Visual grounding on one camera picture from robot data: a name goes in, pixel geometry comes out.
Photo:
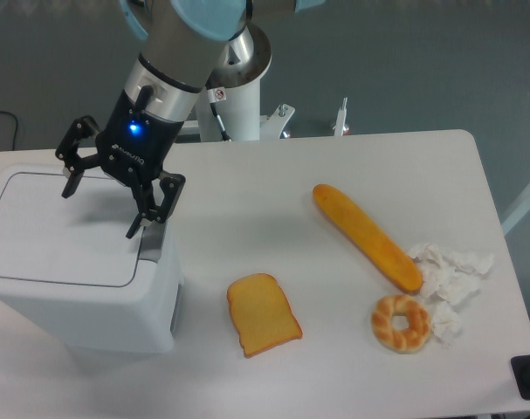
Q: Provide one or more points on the crumpled white tissue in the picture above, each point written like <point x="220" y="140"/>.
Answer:
<point x="450" y="279"/>

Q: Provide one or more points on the toast bread slice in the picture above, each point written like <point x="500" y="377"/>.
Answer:
<point x="261" y="314"/>

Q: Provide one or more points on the white trash can lid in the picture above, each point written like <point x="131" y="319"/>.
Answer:
<point x="80" y="240"/>

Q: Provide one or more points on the black device at edge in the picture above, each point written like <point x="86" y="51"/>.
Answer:
<point x="521" y="371"/>

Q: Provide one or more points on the white trash can body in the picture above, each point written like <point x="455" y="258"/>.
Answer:
<point x="137" y="317"/>

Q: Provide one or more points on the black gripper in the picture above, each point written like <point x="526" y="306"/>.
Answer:
<point x="131" y="149"/>

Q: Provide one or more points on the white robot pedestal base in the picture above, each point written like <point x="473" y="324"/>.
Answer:
<point x="229" y="109"/>

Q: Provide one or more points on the long orange baguette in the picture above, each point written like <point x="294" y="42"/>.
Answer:
<point x="385" y="254"/>

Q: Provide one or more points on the braided ring bread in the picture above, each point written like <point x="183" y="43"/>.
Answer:
<point x="400" y="323"/>

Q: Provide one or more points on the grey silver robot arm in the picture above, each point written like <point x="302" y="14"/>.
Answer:
<point x="184" y="44"/>

